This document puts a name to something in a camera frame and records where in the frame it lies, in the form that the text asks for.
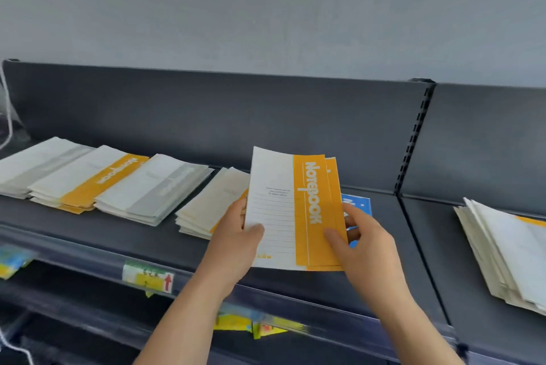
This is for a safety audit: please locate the person's left forearm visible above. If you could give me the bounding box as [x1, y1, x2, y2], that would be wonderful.
[134, 275, 239, 365]

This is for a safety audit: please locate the small blue notebook stack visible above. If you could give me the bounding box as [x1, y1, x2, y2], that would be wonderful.
[341, 194, 373, 249]

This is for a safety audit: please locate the clear plastic price rail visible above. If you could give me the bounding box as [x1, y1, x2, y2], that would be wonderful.
[0, 223, 457, 363]

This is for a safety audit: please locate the yellow blue snack packet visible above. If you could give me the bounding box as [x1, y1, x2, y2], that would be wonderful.
[0, 245, 37, 280]
[213, 312, 257, 332]
[251, 317, 309, 341]

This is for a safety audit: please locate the person's right hand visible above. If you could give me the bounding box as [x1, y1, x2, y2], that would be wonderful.
[324, 202, 410, 306]

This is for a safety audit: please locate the small grey notebook stack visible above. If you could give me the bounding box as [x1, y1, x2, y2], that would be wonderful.
[0, 136, 96, 200]
[93, 153, 214, 227]

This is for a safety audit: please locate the person's left hand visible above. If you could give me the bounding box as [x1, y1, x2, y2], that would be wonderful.
[200, 198, 265, 289]

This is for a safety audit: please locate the yellow white price tag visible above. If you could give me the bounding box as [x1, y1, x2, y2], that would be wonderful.
[122, 261, 176, 295]

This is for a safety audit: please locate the dark grey back panel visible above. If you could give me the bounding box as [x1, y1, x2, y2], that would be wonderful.
[400, 83, 546, 216]
[2, 59, 432, 195]

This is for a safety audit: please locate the pile of white notebooks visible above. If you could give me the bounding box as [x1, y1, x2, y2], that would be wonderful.
[453, 197, 546, 317]

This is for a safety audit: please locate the slotted dark metal upright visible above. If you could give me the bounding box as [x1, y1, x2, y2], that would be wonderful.
[394, 78, 437, 195]

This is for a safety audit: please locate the small orange notebook stack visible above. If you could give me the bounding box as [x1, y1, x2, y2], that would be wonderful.
[175, 167, 251, 241]
[243, 146, 349, 272]
[28, 145, 150, 215]

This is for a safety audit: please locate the thick white braided cable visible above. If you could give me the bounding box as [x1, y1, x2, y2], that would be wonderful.
[0, 63, 14, 150]

